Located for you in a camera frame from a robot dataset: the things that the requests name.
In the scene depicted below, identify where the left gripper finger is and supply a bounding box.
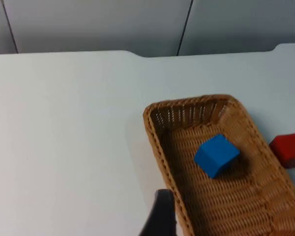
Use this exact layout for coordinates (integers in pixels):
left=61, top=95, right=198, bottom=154
left=137, top=188, right=178, bottom=236

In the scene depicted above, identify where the brown wicker basket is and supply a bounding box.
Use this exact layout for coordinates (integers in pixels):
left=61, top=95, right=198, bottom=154
left=142, top=94, right=295, bottom=236

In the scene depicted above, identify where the blue cube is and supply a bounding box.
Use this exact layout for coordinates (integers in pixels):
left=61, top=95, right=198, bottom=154
left=194, top=134, right=241, bottom=179

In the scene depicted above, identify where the red cube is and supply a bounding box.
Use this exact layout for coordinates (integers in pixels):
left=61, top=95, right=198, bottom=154
left=269, top=133, right=295, bottom=169

